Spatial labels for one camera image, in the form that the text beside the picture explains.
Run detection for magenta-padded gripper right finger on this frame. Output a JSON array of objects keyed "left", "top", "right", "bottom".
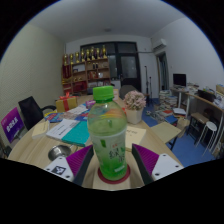
[{"left": 131, "top": 143, "right": 184, "bottom": 185}]

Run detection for beige book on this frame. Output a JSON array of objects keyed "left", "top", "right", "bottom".
[
  {"left": 124, "top": 125, "right": 147, "bottom": 153},
  {"left": 31, "top": 120, "right": 51, "bottom": 140}
]

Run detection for small stainless steel cup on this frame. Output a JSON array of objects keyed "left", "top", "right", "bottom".
[{"left": 47, "top": 144, "right": 78, "bottom": 162}]

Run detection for white wall air conditioner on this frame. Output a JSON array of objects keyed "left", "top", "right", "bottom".
[{"left": 151, "top": 38, "right": 168, "bottom": 52}]

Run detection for white round stool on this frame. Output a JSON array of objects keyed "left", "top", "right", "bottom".
[{"left": 194, "top": 120, "right": 218, "bottom": 149}]

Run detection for white book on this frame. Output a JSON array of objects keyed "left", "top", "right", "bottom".
[{"left": 45, "top": 118, "right": 80, "bottom": 140}]

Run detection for black office chair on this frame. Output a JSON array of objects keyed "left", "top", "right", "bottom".
[{"left": 18, "top": 96, "right": 57, "bottom": 131}]

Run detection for yellow gift box red ribbon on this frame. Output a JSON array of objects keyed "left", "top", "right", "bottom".
[{"left": 55, "top": 92, "right": 79, "bottom": 113}]

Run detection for black computer monitor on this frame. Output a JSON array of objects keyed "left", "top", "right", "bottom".
[{"left": 172, "top": 73, "right": 188, "bottom": 88}]

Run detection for long wooden side desk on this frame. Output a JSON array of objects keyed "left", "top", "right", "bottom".
[{"left": 169, "top": 85, "right": 224, "bottom": 141}]

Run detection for flat round red coaster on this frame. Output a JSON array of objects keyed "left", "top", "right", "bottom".
[{"left": 97, "top": 164, "right": 132, "bottom": 185}]

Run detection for dark grey chair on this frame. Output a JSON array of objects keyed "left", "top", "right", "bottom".
[{"left": 119, "top": 84, "right": 138, "bottom": 100}]

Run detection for pink flowers in white pot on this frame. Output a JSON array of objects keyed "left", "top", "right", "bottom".
[{"left": 123, "top": 90, "right": 147, "bottom": 125}]

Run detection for light wooden chair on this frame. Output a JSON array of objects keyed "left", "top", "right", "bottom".
[{"left": 149, "top": 121, "right": 183, "bottom": 151}]

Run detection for green tea drink bottle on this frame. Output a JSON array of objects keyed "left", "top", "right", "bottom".
[{"left": 86, "top": 85, "right": 129, "bottom": 182}]

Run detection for teal book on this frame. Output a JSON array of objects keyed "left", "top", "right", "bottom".
[{"left": 61, "top": 120, "right": 91, "bottom": 148}]

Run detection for wooden shelf unit with trophies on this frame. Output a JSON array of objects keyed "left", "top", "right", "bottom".
[{"left": 61, "top": 44, "right": 112, "bottom": 96}]

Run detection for purple sign board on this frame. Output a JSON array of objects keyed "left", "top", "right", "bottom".
[{"left": 0, "top": 106, "right": 25, "bottom": 144}]

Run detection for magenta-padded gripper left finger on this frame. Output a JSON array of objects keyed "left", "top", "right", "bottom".
[{"left": 43, "top": 143, "right": 95, "bottom": 187}]

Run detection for black tripod stand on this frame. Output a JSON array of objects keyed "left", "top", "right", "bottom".
[{"left": 143, "top": 65, "right": 153, "bottom": 108}]

